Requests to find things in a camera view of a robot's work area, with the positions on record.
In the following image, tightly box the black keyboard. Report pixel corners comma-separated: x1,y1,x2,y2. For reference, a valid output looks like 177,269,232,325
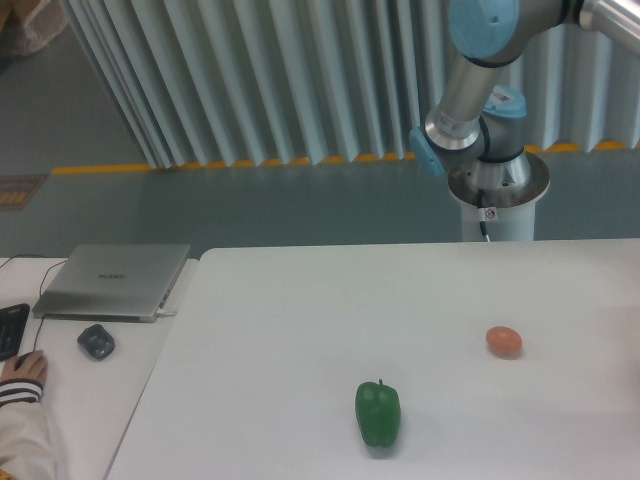
0,303,30,362

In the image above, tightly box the green bell pepper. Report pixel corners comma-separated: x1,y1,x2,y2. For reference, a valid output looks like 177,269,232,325
354,379,401,448

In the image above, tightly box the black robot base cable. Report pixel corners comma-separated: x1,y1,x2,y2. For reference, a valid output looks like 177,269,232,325
477,187,494,244

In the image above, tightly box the silver closed laptop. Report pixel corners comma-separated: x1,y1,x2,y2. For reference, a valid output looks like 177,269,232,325
32,244,190,323

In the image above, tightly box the brown egg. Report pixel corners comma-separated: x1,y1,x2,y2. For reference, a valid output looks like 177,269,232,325
485,326,523,358

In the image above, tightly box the black laptop cable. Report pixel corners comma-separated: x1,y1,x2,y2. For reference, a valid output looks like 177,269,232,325
0,256,69,354

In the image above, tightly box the person's hand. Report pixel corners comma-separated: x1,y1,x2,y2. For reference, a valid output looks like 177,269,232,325
1,350,48,386

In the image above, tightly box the brown cardboard box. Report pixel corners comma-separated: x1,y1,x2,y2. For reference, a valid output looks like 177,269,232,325
1,0,68,59

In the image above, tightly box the white folding partition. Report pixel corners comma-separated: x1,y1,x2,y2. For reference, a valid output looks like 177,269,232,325
57,0,640,171

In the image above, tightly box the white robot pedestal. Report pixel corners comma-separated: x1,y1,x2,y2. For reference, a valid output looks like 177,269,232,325
447,152,550,242

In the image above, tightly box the white sleeved forearm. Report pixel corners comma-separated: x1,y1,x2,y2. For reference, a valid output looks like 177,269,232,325
1,378,57,480

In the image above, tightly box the black computer mouse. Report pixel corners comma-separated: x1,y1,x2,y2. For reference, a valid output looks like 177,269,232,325
14,351,39,372

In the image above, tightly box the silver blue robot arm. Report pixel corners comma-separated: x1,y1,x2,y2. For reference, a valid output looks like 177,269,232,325
409,1,639,176

